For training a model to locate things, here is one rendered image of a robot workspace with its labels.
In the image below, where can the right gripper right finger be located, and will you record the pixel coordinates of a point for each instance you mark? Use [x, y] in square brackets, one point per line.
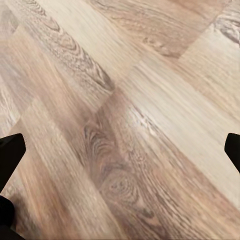
[232, 149]

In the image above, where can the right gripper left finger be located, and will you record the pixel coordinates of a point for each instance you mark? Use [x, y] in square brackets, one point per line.
[12, 149]

